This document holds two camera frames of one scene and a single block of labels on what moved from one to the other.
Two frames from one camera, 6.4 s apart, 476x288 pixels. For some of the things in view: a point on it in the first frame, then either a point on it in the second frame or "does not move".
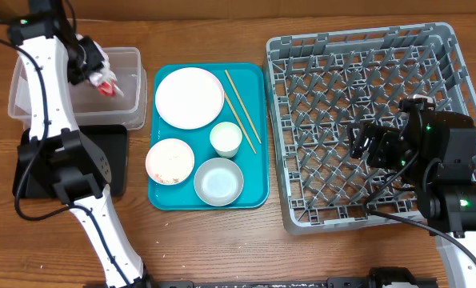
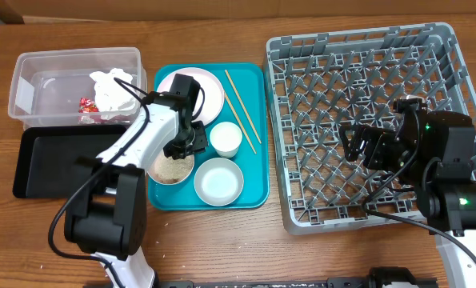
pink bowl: x=169 y=162 does not move
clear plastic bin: x=93 y=110 does not move
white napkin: x=105 y=74 -> x=115 y=94
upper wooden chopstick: x=242 y=105 does not move
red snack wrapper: x=107 y=90 -> x=87 y=106
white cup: x=226 y=138 does not move
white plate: x=188 y=98 does not move
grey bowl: x=218 y=182 does not move
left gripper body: x=85 y=58 -> x=190 y=140
